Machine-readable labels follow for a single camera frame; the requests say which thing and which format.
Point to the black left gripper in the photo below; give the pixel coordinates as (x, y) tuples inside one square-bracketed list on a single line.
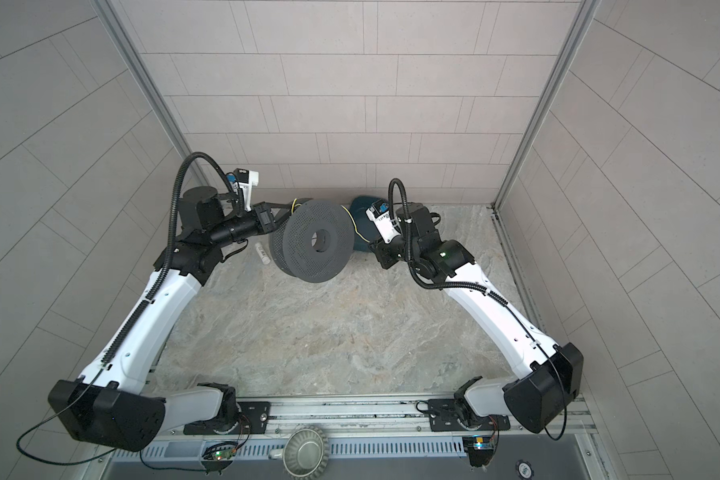
[(262, 219)]

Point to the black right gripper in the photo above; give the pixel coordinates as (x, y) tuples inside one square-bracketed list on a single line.
[(382, 252)]

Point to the grey perforated cable spool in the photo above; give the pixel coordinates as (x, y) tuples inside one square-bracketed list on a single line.
[(315, 243)]

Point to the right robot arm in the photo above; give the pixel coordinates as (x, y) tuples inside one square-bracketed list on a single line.
[(547, 374)]

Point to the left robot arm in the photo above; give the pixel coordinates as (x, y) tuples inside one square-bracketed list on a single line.
[(209, 210)]

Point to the teal plastic bin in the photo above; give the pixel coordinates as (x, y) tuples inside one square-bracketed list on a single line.
[(368, 233)]

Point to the white tube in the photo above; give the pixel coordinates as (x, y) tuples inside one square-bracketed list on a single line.
[(262, 253)]

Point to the round grey knob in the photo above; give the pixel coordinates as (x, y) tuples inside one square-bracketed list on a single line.
[(306, 453)]

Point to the aluminium corner profile left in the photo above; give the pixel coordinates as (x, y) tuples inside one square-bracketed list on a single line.
[(154, 196)]

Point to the aluminium corner profile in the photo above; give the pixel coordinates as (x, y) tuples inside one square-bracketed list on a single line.
[(154, 196), (581, 22)]

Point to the aluminium corner profile right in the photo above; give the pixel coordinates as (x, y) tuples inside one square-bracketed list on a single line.
[(581, 22)]

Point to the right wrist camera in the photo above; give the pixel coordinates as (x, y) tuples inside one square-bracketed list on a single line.
[(379, 214)]

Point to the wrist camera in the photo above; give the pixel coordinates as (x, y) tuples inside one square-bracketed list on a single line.
[(242, 182), (379, 214)]

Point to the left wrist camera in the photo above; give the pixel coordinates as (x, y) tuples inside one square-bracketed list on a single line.
[(242, 182)]

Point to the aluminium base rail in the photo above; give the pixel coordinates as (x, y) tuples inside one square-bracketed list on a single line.
[(390, 415)]

